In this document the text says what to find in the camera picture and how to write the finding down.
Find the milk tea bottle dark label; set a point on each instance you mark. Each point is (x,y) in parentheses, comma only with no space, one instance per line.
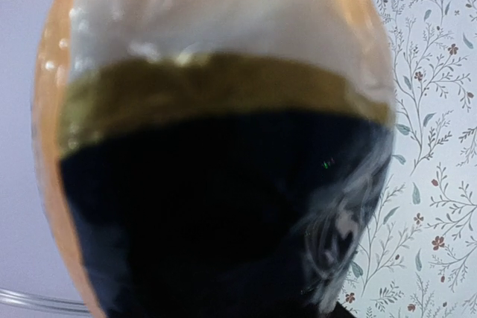
(212,158)

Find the floral tablecloth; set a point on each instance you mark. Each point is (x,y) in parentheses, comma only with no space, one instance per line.
(418,255)

